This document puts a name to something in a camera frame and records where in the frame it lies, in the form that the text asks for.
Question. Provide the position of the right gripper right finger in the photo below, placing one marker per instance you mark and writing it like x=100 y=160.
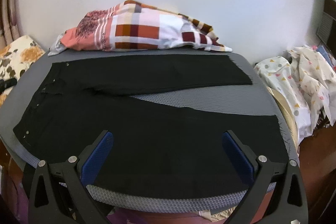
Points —
x=241 y=157

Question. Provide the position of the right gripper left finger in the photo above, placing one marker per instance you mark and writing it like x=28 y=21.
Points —
x=93 y=157

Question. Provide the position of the grey textured mattress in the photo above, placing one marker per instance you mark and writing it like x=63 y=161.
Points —
x=252 y=101

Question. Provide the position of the black pants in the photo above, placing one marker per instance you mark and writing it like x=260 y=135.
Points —
x=158 y=151

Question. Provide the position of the white patterned bedsheet pile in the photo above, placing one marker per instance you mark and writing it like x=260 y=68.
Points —
x=307 y=82

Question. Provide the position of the beige floral curtain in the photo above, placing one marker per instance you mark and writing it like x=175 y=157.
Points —
x=9 y=26

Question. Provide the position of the floral cream pillow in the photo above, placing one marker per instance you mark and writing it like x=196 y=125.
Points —
x=18 y=56

